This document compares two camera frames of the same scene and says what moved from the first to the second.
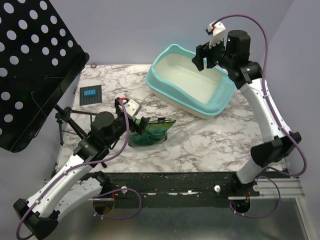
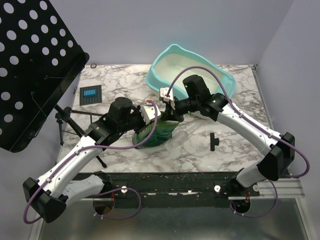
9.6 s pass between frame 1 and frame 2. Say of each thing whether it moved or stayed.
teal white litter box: stayed
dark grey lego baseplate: stayed
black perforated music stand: stayed
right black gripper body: moved
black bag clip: moved
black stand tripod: stayed
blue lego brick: stayed
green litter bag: moved
